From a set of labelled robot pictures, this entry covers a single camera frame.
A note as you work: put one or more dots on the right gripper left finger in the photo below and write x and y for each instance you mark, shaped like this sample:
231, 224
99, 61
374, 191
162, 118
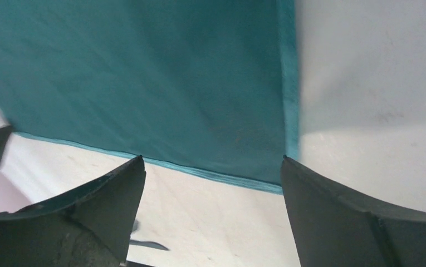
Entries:
89, 225

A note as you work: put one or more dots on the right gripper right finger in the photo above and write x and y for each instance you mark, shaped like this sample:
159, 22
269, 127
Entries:
335, 225

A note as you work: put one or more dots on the teal cloth napkin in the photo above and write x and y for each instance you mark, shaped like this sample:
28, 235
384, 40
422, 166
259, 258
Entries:
209, 88

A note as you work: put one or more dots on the dark plastic knife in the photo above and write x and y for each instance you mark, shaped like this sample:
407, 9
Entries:
149, 244

